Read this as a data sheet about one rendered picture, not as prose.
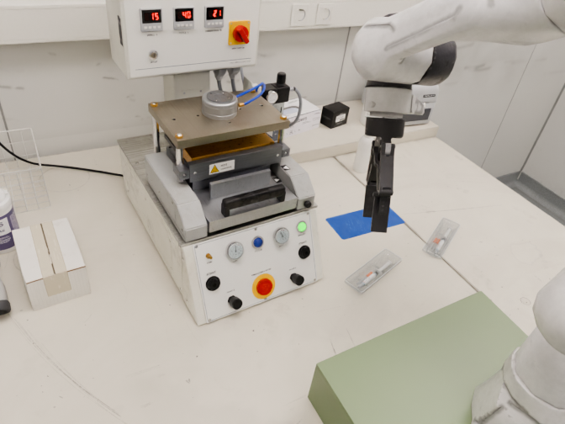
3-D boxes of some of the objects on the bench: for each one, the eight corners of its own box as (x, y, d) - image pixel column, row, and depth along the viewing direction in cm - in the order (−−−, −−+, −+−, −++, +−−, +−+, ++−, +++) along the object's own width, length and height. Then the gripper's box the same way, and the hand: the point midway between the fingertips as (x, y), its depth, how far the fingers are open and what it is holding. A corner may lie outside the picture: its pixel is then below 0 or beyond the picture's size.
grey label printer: (358, 102, 194) (367, 62, 184) (398, 98, 202) (409, 60, 191) (389, 130, 177) (402, 88, 167) (431, 125, 184) (446, 85, 174)
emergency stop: (256, 295, 108) (253, 280, 107) (271, 290, 110) (268, 274, 109) (259, 298, 107) (256, 282, 106) (274, 292, 109) (271, 277, 108)
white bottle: (361, 175, 158) (370, 138, 149) (349, 168, 161) (358, 131, 152) (369, 170, 161) (379, 134, 152) (358, 164, 164) (367, 127, 155)
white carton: (250, 127, 167) (251, 108, 162) (298, 113, 179) (300, 96, 175) (271, 142, 160) (273, 123, 155) (319, 127, 173) (322, 108, 168)
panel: (206, 323, 102) (192, 244, 97) (317, 280, 116) (309, 209, 111) (209, 326, 101) (195, 246, 95) (321, 283, 115) (314, 211, 109)
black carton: (319, 122, 176) (322, 105, 171) (335, 117, 181) (338, 100, 177) (330, 129, 172) (334, 112, 168) (346, 124, 178) (350, 107, 173)
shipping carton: (20, 257, 112) (11, 228, 107) (77, 243, 118) (71, 215, 112) (29, 313, 100) (18, 283, 94) (92, 295, 105) (86, 267, 100)
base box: (124, 193, 136) (118, 142, 125) (239, 167, 153) (242, 121, 143) (198, 327, 102) (198, 272, 91) (334, 274, 119) (346, 224, 109)
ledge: (213, 130, 171) (213, 119, 168) (389, 104, 207) (392, 95, 205) (247, 173, 151) (248, 161, 148) (435, 136, 188) (439, 126, 185)
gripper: (360, 116, 103) (350, 210, 107) (375, 114, 78) (361, 237, 82) (393, 119, 102) (382, 214, 106) (419, 118, 78) (403, 241, 82)
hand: (374, 219), depth 94 cm, fingers open, 13 cm apart
